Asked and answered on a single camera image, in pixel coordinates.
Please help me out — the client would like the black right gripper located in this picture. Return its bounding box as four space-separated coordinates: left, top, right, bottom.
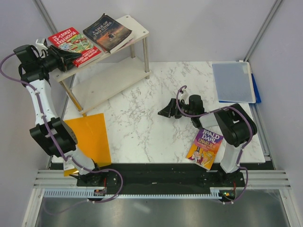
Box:
158 98 194 119

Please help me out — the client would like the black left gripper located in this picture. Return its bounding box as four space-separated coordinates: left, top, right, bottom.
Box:
37 45 82 73

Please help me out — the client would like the red 13-Storey Treehouse book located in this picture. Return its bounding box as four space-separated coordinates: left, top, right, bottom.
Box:
48 27 103 68

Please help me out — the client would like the dark Tale of Two Cities book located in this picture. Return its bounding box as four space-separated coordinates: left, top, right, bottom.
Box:
83 14 134 53

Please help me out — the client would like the Roald Dahl Charlie book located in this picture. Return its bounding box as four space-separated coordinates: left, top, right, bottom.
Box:
186 129 223 170

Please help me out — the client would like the Taming of the Shrew book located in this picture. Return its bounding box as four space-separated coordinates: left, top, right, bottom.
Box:
103 39 134 53

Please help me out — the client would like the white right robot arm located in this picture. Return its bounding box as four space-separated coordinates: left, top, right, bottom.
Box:
158 95 257 186

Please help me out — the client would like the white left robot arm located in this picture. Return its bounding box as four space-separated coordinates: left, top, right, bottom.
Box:
14 44 104 186

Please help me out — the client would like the white two-tier shelf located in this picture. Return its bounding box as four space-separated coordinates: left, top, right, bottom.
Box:
52 15 151 116

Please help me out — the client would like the translucent blue file folder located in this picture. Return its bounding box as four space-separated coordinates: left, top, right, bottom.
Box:
212 61 256 103

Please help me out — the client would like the orange plastic file folder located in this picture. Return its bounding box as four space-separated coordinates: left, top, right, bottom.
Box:
65 113 112 167

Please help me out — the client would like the blue file folder underneath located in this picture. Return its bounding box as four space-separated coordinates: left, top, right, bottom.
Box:
218 73 261 104

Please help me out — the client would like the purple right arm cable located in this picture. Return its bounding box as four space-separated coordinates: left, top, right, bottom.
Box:
177 85 254 205

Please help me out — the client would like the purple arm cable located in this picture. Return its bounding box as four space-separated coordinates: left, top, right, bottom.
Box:
177 85 254 205
0 53 124 216

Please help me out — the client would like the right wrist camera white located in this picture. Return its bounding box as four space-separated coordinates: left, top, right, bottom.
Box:
179 89 188 101

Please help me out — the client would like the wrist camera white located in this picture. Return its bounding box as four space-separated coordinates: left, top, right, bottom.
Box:
179 89 188 101
35 38 48 58

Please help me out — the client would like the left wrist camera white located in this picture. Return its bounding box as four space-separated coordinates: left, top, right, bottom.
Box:
35 38 48 58

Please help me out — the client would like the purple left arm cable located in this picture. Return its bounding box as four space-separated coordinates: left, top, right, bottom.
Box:
0 53 124 216

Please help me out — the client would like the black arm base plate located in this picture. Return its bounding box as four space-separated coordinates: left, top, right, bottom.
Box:
77 163 245 194

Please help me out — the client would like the aluminium frame rail front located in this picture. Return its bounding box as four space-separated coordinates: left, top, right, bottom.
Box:
34 169 290 192

